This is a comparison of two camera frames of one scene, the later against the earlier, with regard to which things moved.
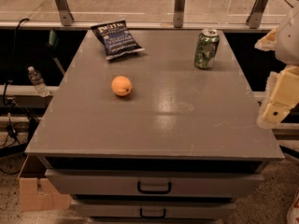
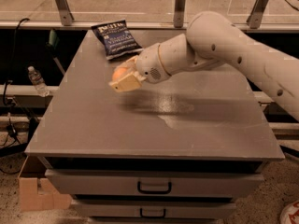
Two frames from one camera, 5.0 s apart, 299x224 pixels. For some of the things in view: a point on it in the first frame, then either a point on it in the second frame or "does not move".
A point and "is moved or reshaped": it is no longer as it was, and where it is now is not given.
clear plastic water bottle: (38, 82) does not move
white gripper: (289, 42) -> (149, 63)
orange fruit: (121, 85) is moved or reshaped
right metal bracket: (260, 3) does not move
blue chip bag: (117, 39) does not move
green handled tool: (52, 45) does not move
